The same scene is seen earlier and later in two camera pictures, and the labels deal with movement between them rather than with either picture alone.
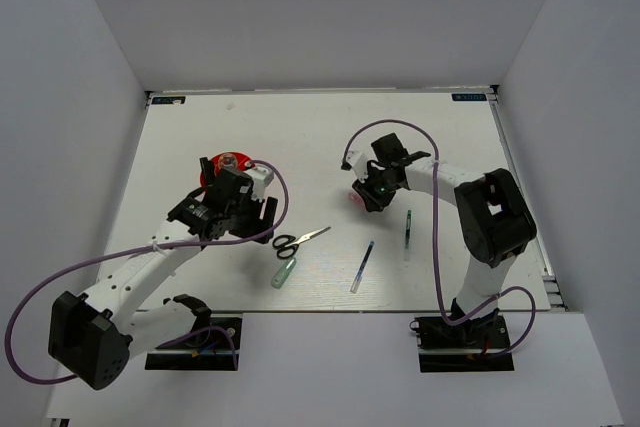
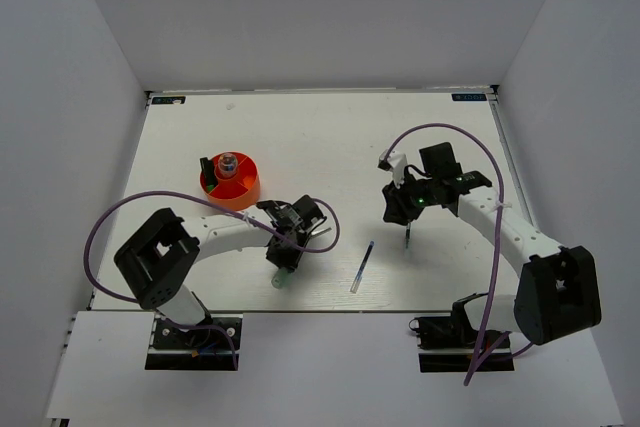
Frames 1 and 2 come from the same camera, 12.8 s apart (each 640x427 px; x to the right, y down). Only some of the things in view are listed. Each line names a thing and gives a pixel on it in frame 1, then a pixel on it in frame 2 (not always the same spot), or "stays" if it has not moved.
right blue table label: x=468 y=97 stays
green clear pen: x=408 y=223 stays
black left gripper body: x=246 y=221 → x=289 y=256
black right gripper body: x=376 y=188 → x=411 y=198
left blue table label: x=169 y=100 stays
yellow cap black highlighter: x=228 y=159 stays
